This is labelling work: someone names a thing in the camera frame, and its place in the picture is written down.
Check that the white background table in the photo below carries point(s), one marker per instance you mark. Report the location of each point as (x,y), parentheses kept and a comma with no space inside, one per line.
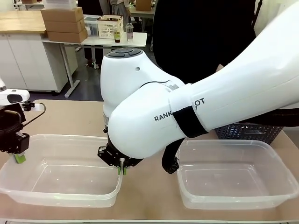
(98,41)

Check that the clear plastic bin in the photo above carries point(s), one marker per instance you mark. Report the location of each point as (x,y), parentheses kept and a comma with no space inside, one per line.
(233,182)
(70,182)

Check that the person in black clothes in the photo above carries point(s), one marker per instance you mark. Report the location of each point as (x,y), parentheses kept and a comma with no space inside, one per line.
(198,35)

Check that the person left hand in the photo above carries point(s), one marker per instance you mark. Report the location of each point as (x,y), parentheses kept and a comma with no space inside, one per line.
(220,68)

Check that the dark grey perforated basket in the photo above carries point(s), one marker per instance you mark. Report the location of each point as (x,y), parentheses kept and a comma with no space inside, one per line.
(247,134)

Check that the clear plastic bottle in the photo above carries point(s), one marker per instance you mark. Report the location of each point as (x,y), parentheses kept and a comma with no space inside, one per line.
(130,32)

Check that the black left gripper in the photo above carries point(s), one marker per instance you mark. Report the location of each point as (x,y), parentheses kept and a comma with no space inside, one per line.
(10,135)

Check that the clear storage box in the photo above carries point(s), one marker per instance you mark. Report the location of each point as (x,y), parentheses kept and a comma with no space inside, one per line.
(91,25)

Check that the white lattice basket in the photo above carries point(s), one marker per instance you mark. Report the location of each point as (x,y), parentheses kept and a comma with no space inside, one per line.
(109,26)

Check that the background person dark clothes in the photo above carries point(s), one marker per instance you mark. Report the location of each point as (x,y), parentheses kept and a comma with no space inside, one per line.
(90,9)

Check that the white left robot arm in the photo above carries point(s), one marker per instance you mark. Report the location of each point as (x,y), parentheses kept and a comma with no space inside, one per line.
(16,96)

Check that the white cabinet wooden top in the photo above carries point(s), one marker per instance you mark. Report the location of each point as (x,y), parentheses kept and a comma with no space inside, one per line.
(23,58)

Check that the background person grey clothes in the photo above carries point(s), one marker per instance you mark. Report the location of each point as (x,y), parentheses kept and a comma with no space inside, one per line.
(120,9)

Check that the brown cardboard box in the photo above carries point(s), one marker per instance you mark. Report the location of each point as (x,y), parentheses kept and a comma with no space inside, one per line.
(65,26)
(63,14)
(66,37)

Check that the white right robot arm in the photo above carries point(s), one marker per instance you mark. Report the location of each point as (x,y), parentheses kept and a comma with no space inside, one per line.
(210,93)

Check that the small cardboard box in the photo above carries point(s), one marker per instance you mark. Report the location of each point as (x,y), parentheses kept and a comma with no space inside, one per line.
(144,4)

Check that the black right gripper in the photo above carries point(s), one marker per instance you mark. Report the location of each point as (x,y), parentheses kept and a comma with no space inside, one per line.
(112,156)

